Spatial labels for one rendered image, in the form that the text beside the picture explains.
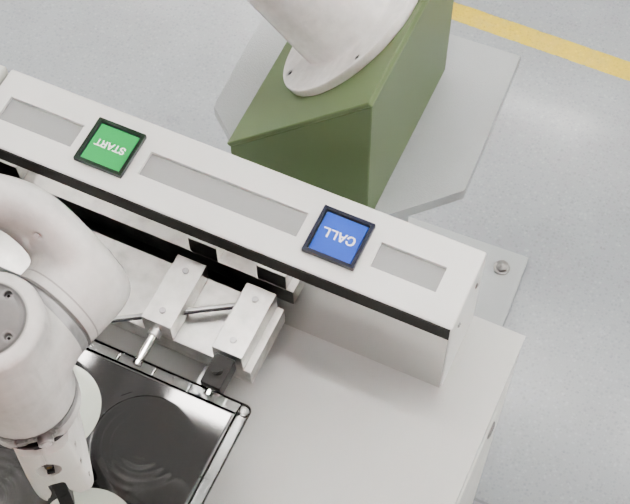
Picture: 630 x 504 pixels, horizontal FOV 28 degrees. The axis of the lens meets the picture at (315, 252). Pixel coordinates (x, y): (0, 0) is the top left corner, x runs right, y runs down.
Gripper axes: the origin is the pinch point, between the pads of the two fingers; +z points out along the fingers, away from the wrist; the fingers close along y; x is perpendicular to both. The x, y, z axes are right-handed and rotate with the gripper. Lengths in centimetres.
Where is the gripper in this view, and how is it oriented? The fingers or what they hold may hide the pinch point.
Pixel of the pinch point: (66, 468)
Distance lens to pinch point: 120.9
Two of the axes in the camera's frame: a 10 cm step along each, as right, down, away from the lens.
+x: -9.6, 2.5, -1.3
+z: 0.1, 4.9, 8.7
